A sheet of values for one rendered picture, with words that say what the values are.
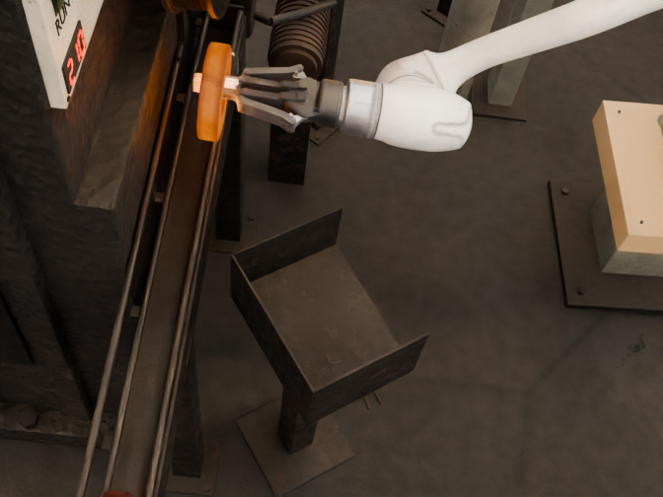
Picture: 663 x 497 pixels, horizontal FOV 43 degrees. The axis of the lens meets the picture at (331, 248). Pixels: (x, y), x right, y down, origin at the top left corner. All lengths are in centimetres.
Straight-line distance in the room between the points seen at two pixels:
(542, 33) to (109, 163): 71
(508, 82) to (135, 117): 146
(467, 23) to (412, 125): 99
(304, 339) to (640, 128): 104
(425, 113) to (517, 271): 100
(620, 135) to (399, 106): 84
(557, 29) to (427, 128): 26
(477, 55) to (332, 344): 55
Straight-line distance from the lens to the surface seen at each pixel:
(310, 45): 190
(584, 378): 218
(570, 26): 141
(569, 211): 240
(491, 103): 259
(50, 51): 100
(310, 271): 144
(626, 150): 204
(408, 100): 134
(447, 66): 149
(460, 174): 240
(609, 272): 232
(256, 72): 138
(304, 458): 194
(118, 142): 127
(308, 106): 134
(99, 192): 122
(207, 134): 135
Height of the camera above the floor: 185
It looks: 57 degrees down
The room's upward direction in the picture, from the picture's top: 10 degrees clockwise
